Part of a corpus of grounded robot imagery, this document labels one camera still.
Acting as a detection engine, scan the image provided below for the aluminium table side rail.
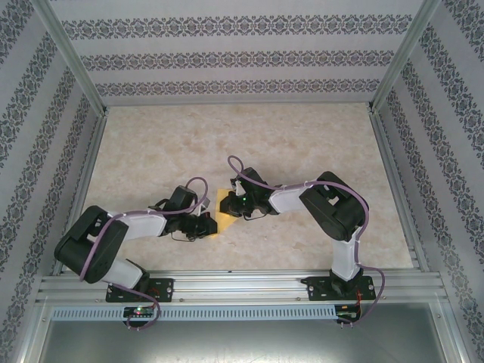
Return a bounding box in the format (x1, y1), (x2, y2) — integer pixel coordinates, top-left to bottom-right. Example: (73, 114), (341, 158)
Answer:
(51, 111), (110, 276)
(369, 111), (432, 272)

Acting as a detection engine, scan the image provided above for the short aluminium frame bar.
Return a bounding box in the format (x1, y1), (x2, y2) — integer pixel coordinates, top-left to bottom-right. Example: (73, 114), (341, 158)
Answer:
(433, 298), (474, 363)
(10, 298), (52, 363)

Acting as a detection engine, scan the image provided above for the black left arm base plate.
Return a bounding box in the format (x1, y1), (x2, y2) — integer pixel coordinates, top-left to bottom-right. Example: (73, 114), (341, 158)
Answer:
(104, 278), (175, 303)

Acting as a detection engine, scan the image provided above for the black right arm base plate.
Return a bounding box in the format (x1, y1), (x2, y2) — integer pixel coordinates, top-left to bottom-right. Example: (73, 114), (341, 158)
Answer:
(300, 275), (377, 303)

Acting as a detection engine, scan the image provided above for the long aluminium mounting rail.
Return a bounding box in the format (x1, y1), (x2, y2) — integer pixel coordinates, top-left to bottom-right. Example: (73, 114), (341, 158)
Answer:
(36, 268), (449, 303)

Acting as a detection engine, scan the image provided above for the slotted grey cable duct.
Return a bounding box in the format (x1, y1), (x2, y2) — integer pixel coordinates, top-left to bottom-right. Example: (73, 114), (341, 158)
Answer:
(51, 304), (362, 322)

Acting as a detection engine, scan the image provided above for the yellow paper sheet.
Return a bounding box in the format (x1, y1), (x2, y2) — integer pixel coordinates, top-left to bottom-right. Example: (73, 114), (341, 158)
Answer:
(209, 188), (240, 240)

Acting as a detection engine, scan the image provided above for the aluminium frame post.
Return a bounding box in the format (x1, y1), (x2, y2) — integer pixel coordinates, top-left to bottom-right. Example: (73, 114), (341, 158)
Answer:
(31, 0), (109, 116)
(367, 0), (443, 114)

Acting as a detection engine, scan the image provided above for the grey sheet metal panel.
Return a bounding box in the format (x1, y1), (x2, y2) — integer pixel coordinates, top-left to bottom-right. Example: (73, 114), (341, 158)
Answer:
(36, 320), (451, 363)

